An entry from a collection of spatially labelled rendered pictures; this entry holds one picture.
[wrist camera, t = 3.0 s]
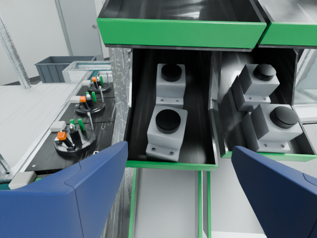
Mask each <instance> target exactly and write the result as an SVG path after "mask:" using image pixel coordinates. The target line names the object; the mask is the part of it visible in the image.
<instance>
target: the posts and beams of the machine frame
mask: <svg viewBox="0 0 317 238"><path fill-rule="evenodd" d="M0 41H1V43H2V45H3V48H4V50H5V52H6V54H7V56H8V58H9V60H10V63H11V65H12V67H13V69H14V71H15V73H16V75H17V77H18V80H19V82H20V84H21V86H22V88H23V89H30V88H31V87H32V85H31V82H30V80H29V78H28V75H27V73H26V71H25V68H24V66H23V64H22V61H21V59H20V57H19V54H18V52H17V50H16V48H15V45H14V43H13V41H12V39H11V36H10V34H9V32H8V29H7V27H6V24H5V22H4V20H3V18H2V15H1V13H0Z"/></svg>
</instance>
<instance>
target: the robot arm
mask: <svg viewBox="0 0 317 238"><path fill-rule="evenodd" d="M127 158H128V142H127V141H120V142H118V143H116V144H114V145H112V146H110V147H108V148H106V149H104V150H102V151H100V152H98V153H96V154H94V155H92V156H90V157H88V158H86V159H84V160H82V161H80V162H78V163H76V164H74V165H72V166H69V167H67V168H65V169H63V170H61V171H58V172H56V173H54V174H51V175H49V176H47V177H44V178H42V179H40V180H37V181H35V182H33V183H30V184H28V185H26V186H23V187H19V188H16V189H11V190H0V238H100V237H101V234H102V232H103V229H104V226H105V224H106V221H107V218H108V215H109V213H110V210H111V207H112V205H113V202H114V200H115V197H116V195H117V192H118V189H119V187H120V184H121V181H122V178H123V175H124V171H125V166H126V162H127ZM231 162H232V164H233V167H234V170H235V173H236V176H237V178H238V180H239V183H240V185H241V187H242V189H243V191H244V193H245V195H246V197H247V199H248V201H249V203H250V205H251V207H252V209H253V211H254V213H255V215H256V217H257V219H258V221H259V223H260V225H261V227H262V229H263V231H264V233H265V235H266V237H267V238H317V178H315V177H313V176H310V175H308V174H306V173H302V172H301V171H298V170H296V169H294V168H291V167H289V166H287V165H284V164H282V163H280V162H277V161H275V160H272V159H270V158H268V157H265V156H263V155H261V154H259V153H256V152H254V151H252V150H249V149H247V148H245V147H242V146H234V147H233V151H232V156H231Z"/></svg>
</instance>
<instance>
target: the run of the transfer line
mask: <svg viewBox="0 0 317 238"><path fill-rule="evenodd" d="M106 71H108V78H112V72H111V65H110V61H74V62H72V63H71V64H70V65H69V66H68V67H67V68H65V69H64V70H63V71H62V73H63V77H64V80H65V83H79V81H80V80H81V79H82V78H83V76H84V75H85V74H90V73H91V74H92V75H96V76H98V78H99V79H100V76H102V78H107V73H106Z"/></svg>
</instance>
